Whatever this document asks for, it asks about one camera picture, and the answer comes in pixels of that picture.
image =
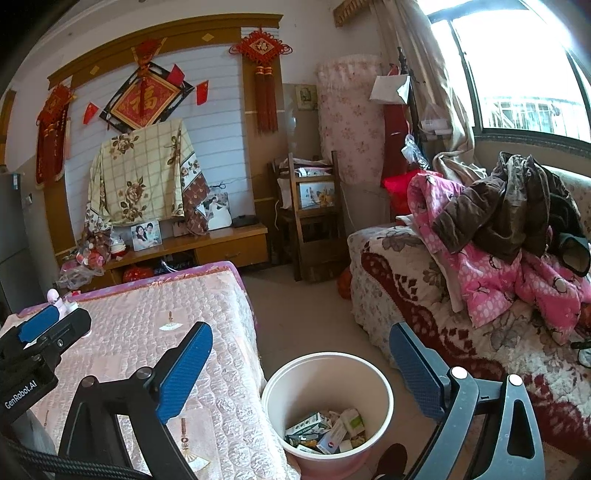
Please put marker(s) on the wooden chair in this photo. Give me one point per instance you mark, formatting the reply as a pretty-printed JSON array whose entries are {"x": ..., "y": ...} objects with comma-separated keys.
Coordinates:
[{"x": 309, "y": 226}]

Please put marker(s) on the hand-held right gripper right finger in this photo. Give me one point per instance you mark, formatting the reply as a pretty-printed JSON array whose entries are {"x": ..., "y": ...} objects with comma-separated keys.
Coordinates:
[{"x": 415, "y": 374}]

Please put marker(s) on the large red knot ornament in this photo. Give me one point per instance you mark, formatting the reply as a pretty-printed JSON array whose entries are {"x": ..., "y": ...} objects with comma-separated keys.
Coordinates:
[{"x": 263, "y": 69}]

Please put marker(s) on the framed couple photo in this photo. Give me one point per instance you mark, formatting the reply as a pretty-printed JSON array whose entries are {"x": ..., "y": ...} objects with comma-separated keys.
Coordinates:
[{"x": 147, "y": 235}]

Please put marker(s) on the wedding photo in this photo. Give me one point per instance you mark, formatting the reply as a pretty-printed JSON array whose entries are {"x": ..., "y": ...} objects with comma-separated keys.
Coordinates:
[{"x": 217, "y": 210}]

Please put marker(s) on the red diamond wall plaque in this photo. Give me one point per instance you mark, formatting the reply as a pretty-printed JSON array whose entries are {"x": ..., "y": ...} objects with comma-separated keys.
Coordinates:
[{"x": 145, "y": 99}]

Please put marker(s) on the small red knot ornament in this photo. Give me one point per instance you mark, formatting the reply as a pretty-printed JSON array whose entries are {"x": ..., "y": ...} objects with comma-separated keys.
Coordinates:
[{"x": 147, "y": 50}]

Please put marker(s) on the white plastic bin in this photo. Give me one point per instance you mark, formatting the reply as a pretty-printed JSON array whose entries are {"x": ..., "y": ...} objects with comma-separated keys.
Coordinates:
[{"x": 323, "y": 383}]

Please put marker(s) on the small brown box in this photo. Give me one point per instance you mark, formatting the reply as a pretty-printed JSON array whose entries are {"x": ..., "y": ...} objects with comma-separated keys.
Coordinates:
[{"x": 178, "y": 228}]

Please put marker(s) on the flower printed box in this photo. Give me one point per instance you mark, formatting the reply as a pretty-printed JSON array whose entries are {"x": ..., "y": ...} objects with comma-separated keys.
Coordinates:
[{"x": 316, "y": 194}]

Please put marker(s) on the orange bag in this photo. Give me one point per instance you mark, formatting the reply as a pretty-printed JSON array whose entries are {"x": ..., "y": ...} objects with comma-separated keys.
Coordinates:
[{"x": 344, "y": 281}]

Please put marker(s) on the black box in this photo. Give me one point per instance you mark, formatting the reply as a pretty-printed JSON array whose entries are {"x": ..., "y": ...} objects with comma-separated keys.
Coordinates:
[{"x": 244, "y": 220}]

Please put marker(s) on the beige curtain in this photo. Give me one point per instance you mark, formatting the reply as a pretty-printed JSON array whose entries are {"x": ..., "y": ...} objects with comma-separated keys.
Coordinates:
[{"x": 429, "y": 83}]

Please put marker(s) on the black garment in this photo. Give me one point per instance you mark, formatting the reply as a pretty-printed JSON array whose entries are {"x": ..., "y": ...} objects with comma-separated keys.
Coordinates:
[{"x": 565, "y": 217}]

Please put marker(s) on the small red flag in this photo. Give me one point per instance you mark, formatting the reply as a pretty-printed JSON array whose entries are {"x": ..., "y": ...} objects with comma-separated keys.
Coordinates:
[
  {"x": 90, "y": 113},
  {"x": 202, "y": 92},
  {"x": 178, "y": 74}
]

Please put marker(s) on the blue and white box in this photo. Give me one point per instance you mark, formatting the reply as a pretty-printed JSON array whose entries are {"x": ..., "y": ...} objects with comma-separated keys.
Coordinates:
[{"x": 333, "y": 438}]

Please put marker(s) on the wide red tasselled hanging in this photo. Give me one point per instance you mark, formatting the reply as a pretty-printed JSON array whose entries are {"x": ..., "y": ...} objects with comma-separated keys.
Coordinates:
[{"x": 53, "y": 134}]

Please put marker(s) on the white paper bag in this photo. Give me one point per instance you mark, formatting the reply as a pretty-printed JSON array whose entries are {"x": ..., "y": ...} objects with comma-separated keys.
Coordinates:
[{"x": 390, "y": 87}]

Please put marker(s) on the floral checked cloth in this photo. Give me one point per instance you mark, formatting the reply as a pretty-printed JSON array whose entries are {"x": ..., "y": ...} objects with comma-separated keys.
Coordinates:
[{"x": 143, "y": 175}]

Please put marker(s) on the small wall picture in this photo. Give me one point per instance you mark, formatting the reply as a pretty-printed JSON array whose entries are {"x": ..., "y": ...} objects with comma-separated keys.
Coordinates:
[{"x": 305, "y": 96}]

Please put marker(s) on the window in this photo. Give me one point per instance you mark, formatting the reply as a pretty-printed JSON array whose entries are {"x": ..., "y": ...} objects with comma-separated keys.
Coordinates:
[{"x": 521, "y": 69}]

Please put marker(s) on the wooden wall frame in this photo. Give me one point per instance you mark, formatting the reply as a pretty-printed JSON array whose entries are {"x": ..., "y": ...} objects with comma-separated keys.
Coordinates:
[{"x": 184, "y": 32}]

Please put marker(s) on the pink printed quilt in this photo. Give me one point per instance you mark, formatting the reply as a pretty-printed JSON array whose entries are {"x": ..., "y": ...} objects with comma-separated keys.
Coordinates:
[{"x": 489, "y": 277}]

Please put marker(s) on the clear hanging plastic bag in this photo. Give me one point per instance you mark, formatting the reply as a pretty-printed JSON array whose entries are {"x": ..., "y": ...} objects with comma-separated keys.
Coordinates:
[{"x": 415, "y": 150}]

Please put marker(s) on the person's black shoe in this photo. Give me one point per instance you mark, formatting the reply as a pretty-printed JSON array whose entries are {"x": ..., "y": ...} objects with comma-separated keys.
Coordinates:
[{"x": 390, "y": 461}]

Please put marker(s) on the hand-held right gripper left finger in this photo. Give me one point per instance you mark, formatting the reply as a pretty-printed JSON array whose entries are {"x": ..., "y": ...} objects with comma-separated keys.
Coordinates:
[{"x": 184, "y": 369}]

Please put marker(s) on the white and red jar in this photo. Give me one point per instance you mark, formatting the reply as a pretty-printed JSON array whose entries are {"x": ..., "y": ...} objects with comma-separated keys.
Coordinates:
[{"x": 117, "y": 247}]

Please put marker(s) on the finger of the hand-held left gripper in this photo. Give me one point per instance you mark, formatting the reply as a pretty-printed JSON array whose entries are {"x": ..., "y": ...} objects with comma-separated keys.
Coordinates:
[
  {"x": 69, "y": 327},
  {"x": 39, "y": 322}
]

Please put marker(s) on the clear bag of red items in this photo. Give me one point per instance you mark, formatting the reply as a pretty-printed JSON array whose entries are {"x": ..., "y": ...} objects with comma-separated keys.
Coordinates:
[{"x": 85, "y": 261}]

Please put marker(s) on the brown jacket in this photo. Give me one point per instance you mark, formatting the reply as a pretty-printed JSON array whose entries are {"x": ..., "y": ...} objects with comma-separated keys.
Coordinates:
[{"x": 503, "y": 217}]

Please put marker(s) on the air conditioner with floral cover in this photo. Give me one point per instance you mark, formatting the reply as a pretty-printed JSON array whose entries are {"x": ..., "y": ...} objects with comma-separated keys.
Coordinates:
[{"x": 353, "y": 120}]

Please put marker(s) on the wooden cabinet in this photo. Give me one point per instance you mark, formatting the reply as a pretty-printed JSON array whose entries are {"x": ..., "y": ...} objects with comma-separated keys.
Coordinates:
[{"x": 221, "y": 244}]

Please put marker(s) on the green and white milk carton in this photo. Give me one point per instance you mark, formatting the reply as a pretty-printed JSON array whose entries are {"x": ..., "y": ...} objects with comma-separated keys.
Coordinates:
[{"x": 307, "y": 425}]

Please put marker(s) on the grey refrigerator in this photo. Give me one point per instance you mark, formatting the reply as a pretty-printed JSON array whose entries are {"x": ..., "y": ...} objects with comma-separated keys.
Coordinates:
[{"x": 11, "y": 240}]

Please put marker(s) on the red plastic bag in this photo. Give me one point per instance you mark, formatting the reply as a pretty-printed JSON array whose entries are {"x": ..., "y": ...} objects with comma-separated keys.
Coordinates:
[{"x": 136, "y": 273}]

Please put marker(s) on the wooden slat rack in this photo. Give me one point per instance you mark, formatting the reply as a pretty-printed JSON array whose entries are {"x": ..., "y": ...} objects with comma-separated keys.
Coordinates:
[{"x": 353, "y": 11}]

